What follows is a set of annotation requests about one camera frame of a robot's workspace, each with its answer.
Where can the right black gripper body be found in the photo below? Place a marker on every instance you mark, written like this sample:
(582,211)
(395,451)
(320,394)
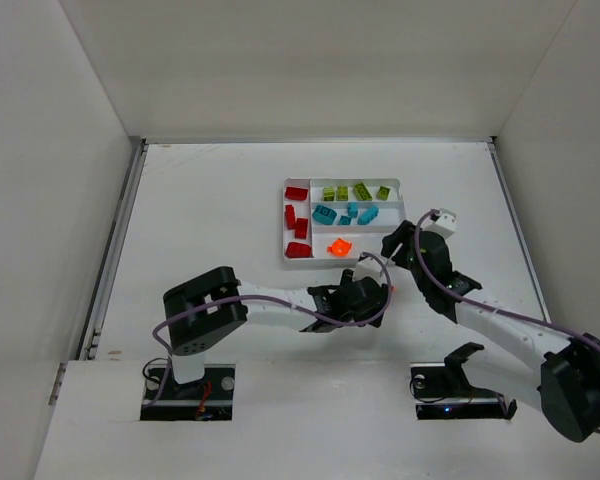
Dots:
(397,242)

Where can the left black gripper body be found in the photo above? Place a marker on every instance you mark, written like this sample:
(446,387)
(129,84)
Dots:
(375,292)

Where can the teal stepped lego brick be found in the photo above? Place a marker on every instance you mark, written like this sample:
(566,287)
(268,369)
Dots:
(368,216)

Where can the green lego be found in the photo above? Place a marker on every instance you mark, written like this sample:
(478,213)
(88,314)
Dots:
(383,193)

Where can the teal square lego brick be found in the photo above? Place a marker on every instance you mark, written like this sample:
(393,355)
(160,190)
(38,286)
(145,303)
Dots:
(352,209)

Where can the green square lego brick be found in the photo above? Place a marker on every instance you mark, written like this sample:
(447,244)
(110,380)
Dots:
(342,193)

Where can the red flower lego brick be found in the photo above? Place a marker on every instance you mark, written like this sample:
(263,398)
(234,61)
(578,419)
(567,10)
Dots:
(298,250)

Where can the red arch lego brick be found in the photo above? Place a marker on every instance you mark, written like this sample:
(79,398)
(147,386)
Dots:
(301,228)

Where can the teal rounded lego brick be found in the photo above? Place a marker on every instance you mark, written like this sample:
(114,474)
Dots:
(324,215)

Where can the small green lego brick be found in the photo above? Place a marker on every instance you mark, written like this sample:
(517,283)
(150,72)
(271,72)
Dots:
(328,194)

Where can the red slope lego brick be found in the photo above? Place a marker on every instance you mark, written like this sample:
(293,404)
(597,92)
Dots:
(291,218)

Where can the red wedge lego brick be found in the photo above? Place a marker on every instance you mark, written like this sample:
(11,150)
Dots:
(295,193)

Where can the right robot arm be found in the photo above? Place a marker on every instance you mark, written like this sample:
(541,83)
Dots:
(561,373)

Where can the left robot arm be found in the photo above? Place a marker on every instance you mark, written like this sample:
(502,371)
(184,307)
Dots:
(204,311)

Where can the white compartment tray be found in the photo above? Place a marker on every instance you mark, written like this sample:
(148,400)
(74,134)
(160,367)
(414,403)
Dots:
(363,237)

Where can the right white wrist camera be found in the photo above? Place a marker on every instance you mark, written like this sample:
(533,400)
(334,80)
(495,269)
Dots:
(443,223)

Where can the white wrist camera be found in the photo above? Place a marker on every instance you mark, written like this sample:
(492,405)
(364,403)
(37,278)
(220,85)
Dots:
(443,223)
(369,267)

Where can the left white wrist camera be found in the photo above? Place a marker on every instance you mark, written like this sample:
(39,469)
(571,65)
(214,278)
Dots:
(369,267)

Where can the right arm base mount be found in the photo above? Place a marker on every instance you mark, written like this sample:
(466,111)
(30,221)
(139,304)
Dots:
(442,391)

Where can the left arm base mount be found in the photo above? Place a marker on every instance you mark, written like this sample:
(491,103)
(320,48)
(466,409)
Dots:
(207,400)

